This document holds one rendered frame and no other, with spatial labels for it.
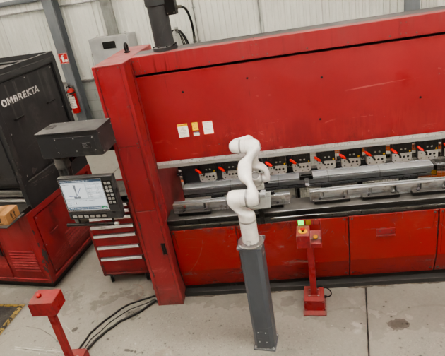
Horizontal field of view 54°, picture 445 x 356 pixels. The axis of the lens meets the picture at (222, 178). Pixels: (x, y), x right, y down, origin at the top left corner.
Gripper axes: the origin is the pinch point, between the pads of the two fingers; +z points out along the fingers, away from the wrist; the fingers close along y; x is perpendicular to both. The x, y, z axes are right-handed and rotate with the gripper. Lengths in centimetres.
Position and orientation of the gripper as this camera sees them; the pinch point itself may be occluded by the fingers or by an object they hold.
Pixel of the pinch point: (258, 190)
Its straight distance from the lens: 374.1
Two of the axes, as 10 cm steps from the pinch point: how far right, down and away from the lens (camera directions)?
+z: 1.8, 4.0, 9.0
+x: 0.3, 9.1, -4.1
